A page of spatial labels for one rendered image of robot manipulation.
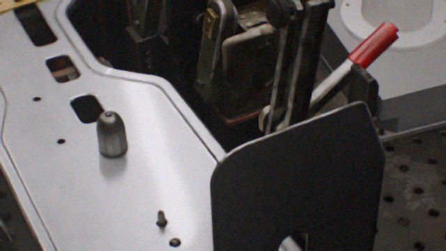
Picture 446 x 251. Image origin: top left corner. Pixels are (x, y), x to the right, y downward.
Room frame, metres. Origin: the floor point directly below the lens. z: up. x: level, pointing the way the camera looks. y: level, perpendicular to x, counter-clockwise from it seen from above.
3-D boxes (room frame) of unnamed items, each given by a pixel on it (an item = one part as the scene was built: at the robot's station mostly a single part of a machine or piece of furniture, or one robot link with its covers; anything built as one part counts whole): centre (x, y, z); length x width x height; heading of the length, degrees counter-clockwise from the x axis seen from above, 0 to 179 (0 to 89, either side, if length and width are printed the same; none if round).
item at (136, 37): (0.94, 0.11, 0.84); 0.04 x 0.03 x 0.29; 27
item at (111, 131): (0.70, 0.12, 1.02); 0.03 x 0.03 x 0.07
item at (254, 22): (0.84, -0.03, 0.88); 0.11 x 0.09 x 0.37; 117
